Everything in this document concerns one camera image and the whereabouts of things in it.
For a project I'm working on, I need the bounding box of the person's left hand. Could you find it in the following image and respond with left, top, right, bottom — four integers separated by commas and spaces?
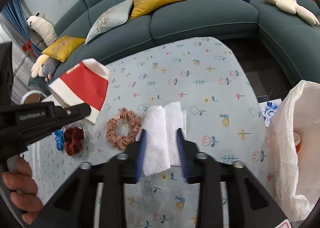
2, 157, 43, 225

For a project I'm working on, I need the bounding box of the white plastic trash bag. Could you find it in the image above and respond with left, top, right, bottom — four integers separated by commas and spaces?
268, 80, 319, 222

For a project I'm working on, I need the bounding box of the dark red scrunchie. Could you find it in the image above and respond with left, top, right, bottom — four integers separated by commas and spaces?
63, 127, 84, 156

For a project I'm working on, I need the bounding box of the pale blue embroidered cushion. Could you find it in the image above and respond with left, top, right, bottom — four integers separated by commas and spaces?
85, 0, 133, 45

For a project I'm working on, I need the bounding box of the teal sectional sofa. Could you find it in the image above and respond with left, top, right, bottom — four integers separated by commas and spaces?
27, 0, 320, 88

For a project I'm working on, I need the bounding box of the white daisy pillow flat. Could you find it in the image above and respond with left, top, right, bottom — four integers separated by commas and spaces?
265, 0, 319, 26

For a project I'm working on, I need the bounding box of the white paper towel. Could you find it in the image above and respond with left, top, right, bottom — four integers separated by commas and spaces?
142, 102, 187, 177

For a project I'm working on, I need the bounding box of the blue white floral box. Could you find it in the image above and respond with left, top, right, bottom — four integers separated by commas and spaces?
259, 98, 282, 128

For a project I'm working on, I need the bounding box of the floral light blue tablecloth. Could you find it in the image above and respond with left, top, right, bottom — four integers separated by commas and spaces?
24, 37, 274, 227

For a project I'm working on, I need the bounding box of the blue curtain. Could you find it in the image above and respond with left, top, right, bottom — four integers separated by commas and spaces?
2, 0, 42, 56

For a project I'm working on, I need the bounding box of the crushed red white paper cup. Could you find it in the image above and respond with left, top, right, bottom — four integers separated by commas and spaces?
48, 58, 110, 124

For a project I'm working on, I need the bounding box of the grey mouse plush toy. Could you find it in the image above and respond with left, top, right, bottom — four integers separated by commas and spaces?
40, 57, 61, 82

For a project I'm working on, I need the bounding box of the blue ribbon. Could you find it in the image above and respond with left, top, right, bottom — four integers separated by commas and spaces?
54, 129, 65, 151

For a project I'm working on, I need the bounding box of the cream flower plush pillow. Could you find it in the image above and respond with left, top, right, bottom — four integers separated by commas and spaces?
31, 54, 49, 78

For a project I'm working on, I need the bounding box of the white plush seal toy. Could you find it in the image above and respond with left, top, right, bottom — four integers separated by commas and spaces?
26, 13, 57, 46

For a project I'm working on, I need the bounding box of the white round side table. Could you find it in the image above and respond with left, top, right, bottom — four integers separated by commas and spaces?
20, 90, 48, 105

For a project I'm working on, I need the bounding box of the pink dotted scrunchie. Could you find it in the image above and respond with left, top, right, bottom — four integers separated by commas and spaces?
106, 108, 142, 150

